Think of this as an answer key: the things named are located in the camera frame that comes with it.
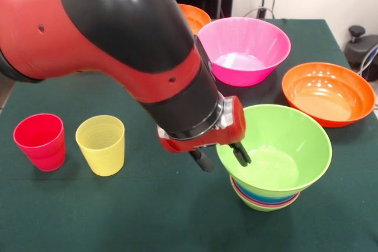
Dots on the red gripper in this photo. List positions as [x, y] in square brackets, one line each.
[218, 138]

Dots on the small red bowl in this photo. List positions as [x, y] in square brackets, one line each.
[239, 191]

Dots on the blue bowl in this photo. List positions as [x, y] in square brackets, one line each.
[260, 196]

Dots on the large green bowl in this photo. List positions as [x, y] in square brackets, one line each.
[280, 157]

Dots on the small green bowl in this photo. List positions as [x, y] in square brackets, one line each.
[263, 207]

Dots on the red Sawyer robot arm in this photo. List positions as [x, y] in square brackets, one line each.
[103, 36]

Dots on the large pink bowl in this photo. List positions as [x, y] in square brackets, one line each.
[245, 60]

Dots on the orange shallow bowl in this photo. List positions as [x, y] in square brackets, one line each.
[325, 101]
[195, 19]

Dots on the yellow cup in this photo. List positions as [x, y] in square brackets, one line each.
[102, 151]

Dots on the dark green tablecloth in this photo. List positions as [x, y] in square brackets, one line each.
[118, 219]

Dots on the black plug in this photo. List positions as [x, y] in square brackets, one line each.
[261, 12]

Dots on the black round base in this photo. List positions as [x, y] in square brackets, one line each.
[358, 52]

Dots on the red cup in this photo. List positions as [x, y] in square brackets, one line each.
[48, 163]
[38, 134]

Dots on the black knob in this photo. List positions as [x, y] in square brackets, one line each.
[356, 32]

